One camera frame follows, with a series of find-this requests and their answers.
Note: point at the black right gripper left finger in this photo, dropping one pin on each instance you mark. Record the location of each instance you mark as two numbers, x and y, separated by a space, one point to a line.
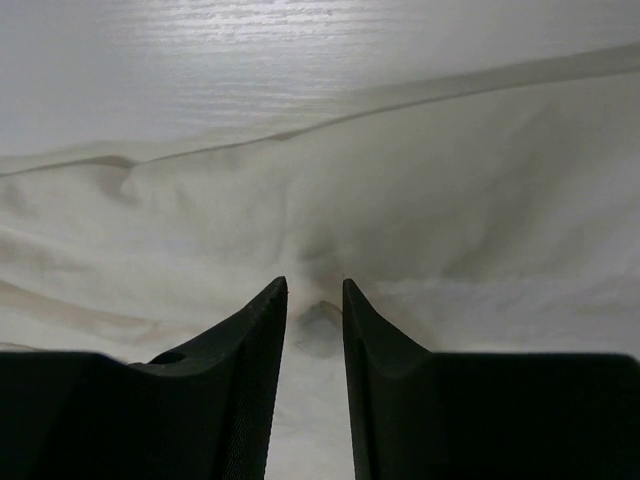
201 410

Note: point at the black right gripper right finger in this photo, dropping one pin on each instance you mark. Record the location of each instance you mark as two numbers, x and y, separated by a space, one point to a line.
417 414

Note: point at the cream white t shirt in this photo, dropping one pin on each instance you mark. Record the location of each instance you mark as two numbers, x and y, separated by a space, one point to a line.
494 212

